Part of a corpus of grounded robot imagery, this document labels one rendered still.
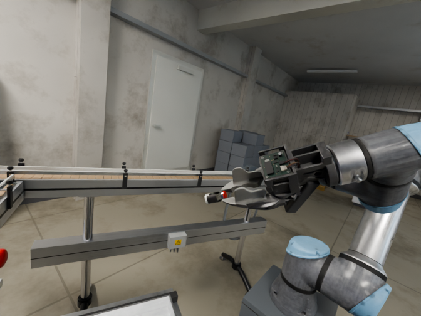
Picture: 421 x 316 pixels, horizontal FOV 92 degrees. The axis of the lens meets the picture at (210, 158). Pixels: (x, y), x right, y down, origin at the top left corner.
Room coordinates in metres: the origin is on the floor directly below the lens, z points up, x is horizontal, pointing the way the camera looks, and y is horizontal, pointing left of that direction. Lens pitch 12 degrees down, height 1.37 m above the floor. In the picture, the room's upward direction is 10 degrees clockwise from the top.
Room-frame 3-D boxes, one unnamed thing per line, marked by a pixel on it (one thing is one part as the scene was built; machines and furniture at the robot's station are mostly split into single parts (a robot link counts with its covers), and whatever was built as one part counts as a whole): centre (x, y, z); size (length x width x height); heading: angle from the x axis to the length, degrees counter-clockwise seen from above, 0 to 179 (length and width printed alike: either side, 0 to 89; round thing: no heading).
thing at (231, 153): (4.73, -0.74, 0.55); 1.09 x 0.73 x 1.10; 141
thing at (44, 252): (1.31, 0.15, 0.49); 1.60 x 0.08 x 0.12; 118
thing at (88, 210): (1.05, 0.63, 0.46); 0.09 x 0.09 x 0.77; 28
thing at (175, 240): (1.24, 0.13, 0.50); 0.12 x 0.05 x 0.09; 118
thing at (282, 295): (0.60, -0.36, 0.84); 0.15 x 0.15 x 0.10
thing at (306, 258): (0.60, -0.37, 0.96); 0.13 x 0.12 x 0.14; 46
